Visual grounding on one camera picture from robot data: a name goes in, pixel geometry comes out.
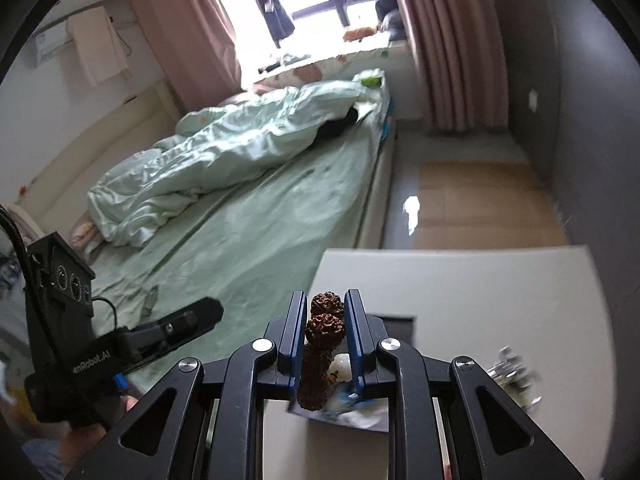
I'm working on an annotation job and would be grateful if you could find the grey stone bead bracelet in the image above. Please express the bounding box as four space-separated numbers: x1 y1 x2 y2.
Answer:
484 343 544 409

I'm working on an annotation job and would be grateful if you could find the brown rudraksha bead bracelet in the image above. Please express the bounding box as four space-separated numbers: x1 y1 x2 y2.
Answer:
297 290 347 412

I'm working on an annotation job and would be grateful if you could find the black square jewelry box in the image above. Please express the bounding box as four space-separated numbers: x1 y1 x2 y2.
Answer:
367 314 414 346

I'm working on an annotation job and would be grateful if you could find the person's left hand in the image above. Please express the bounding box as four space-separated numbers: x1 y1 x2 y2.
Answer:
56 393 141 470

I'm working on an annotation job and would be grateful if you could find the flattened cardboard on floor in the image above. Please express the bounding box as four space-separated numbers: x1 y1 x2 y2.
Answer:
404 162 567 250

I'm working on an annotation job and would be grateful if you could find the bed with green sheet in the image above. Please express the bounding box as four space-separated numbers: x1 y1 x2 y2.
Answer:
18 68 392 389

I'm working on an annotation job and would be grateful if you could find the light green duvet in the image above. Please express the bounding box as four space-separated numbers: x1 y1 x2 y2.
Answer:
87 80 380 248

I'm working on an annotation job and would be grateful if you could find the black item on bed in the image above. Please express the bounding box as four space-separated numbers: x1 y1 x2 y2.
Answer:
314 107 358 142

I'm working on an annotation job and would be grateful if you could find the beige hanging towel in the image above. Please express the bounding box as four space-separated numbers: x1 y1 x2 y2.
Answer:
67 6 129 87

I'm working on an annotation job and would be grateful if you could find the green box on bed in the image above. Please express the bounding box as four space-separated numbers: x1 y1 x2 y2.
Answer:
360 74 382 88

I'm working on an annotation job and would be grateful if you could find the grey wardrobe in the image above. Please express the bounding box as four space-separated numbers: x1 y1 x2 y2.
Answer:
484 0 640 361

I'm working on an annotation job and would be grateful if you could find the pink curtain left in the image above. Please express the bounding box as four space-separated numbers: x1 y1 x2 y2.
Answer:
129 0 241 110

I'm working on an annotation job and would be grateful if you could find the pink curtain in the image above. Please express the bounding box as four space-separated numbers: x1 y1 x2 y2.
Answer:
129 0 241 110
398 0 509 132

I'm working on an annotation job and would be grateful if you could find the orange plush on sill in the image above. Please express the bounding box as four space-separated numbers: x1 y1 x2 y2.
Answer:
343 26 378 42

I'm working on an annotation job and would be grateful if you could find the pink curtain right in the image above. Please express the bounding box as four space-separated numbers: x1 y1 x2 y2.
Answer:
398 0 509 132

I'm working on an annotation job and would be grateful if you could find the wall air conditioner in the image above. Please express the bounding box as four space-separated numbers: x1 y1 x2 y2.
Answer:
35 21 73 66

